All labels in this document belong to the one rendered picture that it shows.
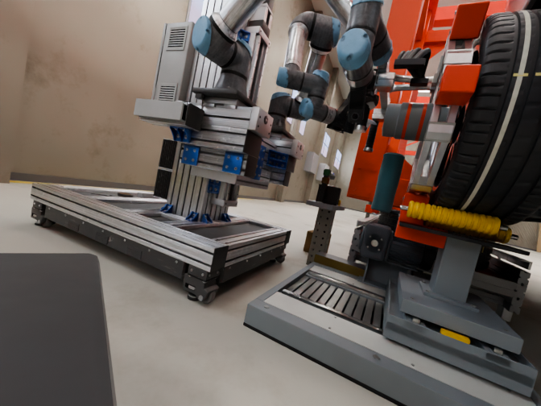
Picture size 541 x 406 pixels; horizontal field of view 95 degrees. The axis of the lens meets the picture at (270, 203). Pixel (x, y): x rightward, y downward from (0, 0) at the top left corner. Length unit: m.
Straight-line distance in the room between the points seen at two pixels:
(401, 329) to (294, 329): 0.34
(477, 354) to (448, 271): 0.26
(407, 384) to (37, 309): 0.79
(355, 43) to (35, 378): 0.72
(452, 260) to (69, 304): 1.05
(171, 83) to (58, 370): 1.43
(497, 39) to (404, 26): 0.99
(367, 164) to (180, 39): 1.23
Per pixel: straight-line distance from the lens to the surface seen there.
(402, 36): 1.86
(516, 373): 1.03
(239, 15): 1.09
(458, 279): 1.11
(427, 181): 1.00
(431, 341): 0.98
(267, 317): 0.90
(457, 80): 0.84
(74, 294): 0.33
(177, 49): 1.62
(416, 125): 1.11
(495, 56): 0.92
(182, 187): 1.42
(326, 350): 0.87
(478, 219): 1.00
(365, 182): 1.58
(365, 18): 0.77
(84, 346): 0.26
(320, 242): 1.77
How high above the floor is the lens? 0.49
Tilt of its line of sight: 4 degrees down
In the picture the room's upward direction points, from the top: 12 degrees clockwise
